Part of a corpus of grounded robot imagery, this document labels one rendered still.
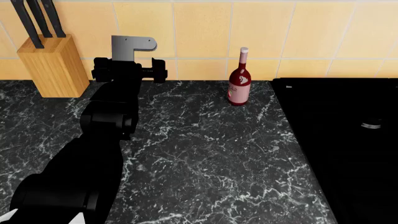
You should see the small silver stove knob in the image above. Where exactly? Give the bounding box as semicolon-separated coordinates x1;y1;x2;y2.
361;118;384;130

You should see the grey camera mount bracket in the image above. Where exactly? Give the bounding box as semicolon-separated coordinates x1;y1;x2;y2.
111;35;158;62

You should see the red wine bottle pink label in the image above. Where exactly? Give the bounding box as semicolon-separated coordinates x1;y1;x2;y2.
227;47;252;107

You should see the black cooktop stove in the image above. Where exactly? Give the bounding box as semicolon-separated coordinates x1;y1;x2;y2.
271;77;398;224

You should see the black knife handle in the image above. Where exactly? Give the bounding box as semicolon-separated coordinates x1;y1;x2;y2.
40;0;67;39
25;0;53;39
9;0;45;50

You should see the wooden knife block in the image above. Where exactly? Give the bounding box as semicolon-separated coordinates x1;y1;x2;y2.
16;34;91;99

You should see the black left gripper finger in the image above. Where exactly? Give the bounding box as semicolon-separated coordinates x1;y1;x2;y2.
91;56;113;83
150;56;169;84

